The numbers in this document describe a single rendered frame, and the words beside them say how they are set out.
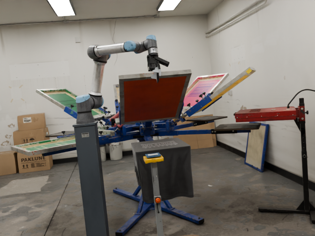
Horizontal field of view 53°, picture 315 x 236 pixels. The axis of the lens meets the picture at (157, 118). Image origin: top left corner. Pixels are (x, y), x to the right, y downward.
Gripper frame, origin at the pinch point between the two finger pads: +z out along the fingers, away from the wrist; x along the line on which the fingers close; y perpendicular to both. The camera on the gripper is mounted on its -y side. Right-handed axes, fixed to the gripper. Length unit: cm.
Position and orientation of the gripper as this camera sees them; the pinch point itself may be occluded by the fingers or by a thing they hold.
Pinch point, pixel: (159, 79)
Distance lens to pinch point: 237.5
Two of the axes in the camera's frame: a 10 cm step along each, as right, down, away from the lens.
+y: -9.8, 1.0, -1.5
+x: 1.2, -2.2, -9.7
